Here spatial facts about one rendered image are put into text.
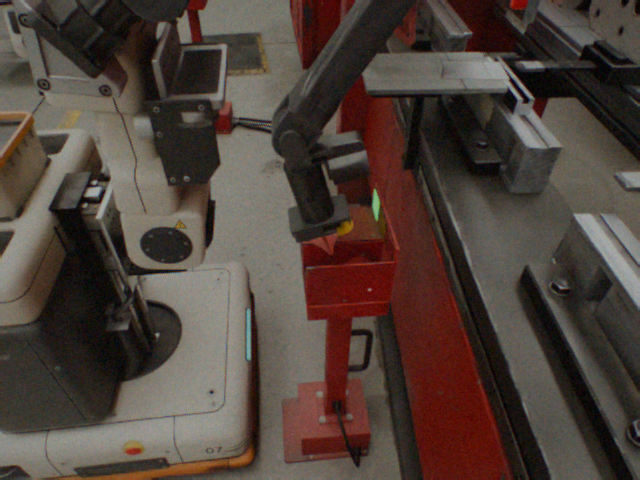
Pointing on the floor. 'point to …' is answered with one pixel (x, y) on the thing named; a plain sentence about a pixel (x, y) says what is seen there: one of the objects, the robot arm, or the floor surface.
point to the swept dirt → (383, 374)
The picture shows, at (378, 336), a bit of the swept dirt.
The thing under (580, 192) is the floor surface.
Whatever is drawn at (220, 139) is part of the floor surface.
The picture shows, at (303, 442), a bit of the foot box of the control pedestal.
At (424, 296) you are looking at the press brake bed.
